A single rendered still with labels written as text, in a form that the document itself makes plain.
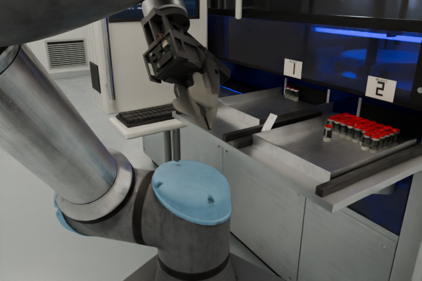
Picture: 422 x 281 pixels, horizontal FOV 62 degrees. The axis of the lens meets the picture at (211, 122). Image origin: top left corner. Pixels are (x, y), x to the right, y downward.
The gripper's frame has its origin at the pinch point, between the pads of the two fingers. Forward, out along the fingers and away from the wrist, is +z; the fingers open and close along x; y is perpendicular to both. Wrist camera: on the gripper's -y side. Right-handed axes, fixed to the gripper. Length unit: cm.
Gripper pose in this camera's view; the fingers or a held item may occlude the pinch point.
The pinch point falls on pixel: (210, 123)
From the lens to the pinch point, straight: 55.7
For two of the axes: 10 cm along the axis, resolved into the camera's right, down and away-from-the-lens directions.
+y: -6.4, -1.1, -7.6
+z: 3.1, 8.7, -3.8
